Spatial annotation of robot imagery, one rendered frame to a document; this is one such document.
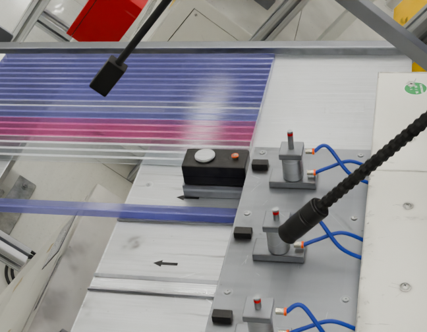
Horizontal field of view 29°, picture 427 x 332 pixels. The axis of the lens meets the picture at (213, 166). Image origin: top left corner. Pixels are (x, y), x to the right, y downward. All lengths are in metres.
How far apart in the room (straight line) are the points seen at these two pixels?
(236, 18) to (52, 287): 1.03
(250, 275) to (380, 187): 0.16
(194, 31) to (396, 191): 1.37
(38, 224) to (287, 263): 1.46
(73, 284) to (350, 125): 0.53
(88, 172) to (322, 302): 1.68
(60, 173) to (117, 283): 1.46
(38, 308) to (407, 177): 0.66
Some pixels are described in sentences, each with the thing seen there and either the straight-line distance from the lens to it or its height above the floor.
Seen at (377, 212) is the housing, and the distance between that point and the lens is 0.82.
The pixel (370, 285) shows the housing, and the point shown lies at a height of 1.23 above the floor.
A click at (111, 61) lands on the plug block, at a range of 0.89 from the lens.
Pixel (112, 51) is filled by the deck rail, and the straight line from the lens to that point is 1.29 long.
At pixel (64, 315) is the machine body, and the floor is 0.62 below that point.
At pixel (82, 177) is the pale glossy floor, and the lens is 2.37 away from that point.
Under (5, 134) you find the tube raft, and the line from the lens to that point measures 1.15.
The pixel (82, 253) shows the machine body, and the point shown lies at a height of 0.62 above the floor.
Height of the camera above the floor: 1.66
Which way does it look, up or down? 38 degrees down
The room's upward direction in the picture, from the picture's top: 45 degrees clockwise
